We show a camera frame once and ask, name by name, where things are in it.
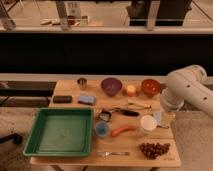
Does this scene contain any black eraser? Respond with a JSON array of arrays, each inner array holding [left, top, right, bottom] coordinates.
[[53, 96, 72, 103]]

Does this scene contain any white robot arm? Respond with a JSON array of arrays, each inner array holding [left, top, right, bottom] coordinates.
[[160, 65, 213, 119]]

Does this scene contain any purple bowl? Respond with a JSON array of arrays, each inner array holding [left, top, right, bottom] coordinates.
[[101, 77, 122, 97]]

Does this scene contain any red bowl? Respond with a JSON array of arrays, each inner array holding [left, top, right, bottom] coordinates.
[[141, 79, 161, 98]]

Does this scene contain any small metal cup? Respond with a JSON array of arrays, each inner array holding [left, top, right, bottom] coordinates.
[[77, 77, 87, 90]]

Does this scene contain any orange apple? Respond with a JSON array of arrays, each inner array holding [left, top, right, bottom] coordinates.
[[126, 85, 136, 97]]

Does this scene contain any blue sponge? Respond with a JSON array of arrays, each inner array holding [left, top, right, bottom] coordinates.
[[78, 94, 96, 105]]

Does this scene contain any black binder clip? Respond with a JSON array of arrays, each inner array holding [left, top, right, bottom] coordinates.
[[99, 110, 111, 122]]

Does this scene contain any blue plastic cup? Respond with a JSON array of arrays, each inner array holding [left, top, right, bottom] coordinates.
[[95, 121, 109, 138]]

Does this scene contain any orange carrot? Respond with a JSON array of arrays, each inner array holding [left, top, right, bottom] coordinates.
[[111, 126, 136, 137]]

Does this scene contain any blue cloth pad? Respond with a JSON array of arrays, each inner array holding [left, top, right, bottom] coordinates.
[[152, 110, 176, 130]]

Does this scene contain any silver fork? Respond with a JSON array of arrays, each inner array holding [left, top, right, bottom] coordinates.
[[97, 151, 130, 157]]

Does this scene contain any green plastic tray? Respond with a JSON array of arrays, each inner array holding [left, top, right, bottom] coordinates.
[[23, 108, 93, 157]]

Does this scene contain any bunch of dark grapes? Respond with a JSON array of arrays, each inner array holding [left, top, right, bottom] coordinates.
[[139, 143, 170, 160]]

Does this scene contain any black caster wheel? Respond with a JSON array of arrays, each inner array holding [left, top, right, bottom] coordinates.
[[0, 133, 23, 145]]

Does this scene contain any black handled peeler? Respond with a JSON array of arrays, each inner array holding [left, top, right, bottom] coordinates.
[[110, 108, 139, 117]]

